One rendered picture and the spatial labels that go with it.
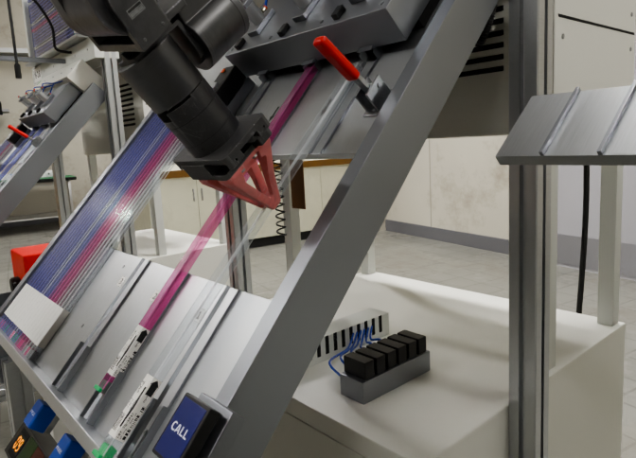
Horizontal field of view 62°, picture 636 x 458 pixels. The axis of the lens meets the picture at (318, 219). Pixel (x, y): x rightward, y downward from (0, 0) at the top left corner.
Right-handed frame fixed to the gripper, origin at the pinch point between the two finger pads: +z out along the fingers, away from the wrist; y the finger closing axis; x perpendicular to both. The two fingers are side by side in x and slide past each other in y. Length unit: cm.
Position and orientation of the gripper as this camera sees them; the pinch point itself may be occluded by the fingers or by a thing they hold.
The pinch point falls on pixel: (268, 200)
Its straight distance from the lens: 57.8
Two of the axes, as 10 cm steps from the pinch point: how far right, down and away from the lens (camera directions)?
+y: -6.8, -0.7, 7.3
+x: -5.2, 7.5, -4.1
